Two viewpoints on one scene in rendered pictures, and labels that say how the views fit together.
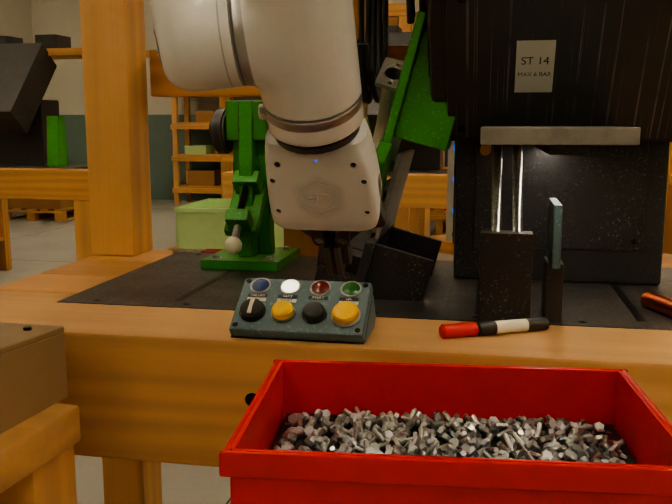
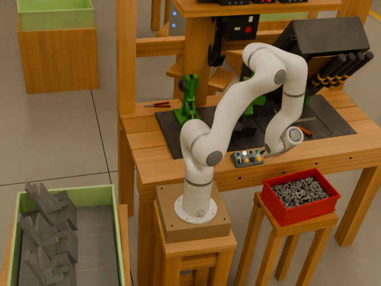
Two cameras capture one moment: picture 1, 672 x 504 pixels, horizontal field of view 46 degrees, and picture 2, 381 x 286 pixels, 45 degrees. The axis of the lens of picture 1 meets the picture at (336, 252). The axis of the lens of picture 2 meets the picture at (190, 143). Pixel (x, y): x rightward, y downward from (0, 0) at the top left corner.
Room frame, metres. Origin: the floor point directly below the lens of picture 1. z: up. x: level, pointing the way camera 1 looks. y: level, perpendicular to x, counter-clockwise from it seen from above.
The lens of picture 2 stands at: (-0.50, 1.27, 2.44)
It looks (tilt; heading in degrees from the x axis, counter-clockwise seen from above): 39 degrees down; 328
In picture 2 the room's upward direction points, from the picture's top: 6 degrees clockwise
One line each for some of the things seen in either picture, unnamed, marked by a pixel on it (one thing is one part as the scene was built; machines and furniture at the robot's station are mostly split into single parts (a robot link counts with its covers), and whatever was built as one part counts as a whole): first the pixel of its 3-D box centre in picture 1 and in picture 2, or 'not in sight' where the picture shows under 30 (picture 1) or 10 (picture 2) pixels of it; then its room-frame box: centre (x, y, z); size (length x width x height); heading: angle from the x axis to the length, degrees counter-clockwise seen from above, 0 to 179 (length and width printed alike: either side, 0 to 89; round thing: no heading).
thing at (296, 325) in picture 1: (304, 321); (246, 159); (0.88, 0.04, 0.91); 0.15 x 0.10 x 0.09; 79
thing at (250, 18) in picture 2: not in sight; (238, 22); (1.36, -0.14, 1.42); 0.17 x 0.12 x 0.15; 79
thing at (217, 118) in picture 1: (221, 131); (181, 85); (1.34, 0.19, 1.12); 0.07 x 0.03 x 0.08; 169
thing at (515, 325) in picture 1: (494, 327); not in sight; (0.87, -0.18, 0.91); 0.13 x 0.02 x 0.02; 106
